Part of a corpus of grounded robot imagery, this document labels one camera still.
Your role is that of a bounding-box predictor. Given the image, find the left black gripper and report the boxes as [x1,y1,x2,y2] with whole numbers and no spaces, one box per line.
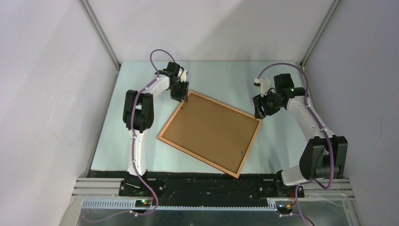
[169,80,189,103]

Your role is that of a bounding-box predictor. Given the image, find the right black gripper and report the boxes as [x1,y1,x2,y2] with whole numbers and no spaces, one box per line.
[252,90,283,120]

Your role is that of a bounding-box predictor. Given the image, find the brown backing board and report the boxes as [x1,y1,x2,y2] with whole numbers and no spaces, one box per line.
[160,93,260,175]

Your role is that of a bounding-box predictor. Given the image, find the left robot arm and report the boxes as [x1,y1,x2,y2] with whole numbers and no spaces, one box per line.
[122,62,189,177]

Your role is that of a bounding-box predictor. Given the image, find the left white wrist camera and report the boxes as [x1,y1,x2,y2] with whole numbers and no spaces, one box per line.
[178,68,189,82]

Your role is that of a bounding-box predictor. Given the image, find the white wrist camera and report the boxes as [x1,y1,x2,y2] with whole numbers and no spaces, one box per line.
[178,68,189,82]
[254,78,272,97]

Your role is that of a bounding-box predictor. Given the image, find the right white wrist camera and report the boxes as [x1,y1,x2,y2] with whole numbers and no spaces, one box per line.
[254,78,272,97]

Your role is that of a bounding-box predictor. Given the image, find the right aluminium corner post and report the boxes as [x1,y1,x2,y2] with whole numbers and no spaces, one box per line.
[300,0,342,67]

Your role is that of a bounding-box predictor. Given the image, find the aluminium corner post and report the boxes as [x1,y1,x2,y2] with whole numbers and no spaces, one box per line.
[78,0,121,71]
[300,0,342,67]

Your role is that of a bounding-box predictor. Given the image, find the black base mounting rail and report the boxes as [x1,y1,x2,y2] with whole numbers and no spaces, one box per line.
[87,170,304,207]

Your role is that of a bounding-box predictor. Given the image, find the left aluminium corner post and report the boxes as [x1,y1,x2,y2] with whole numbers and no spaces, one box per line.
[78,0,121,71]

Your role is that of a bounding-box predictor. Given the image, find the grey cable duct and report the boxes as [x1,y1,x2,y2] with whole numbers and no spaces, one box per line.
[82,199,284,211]

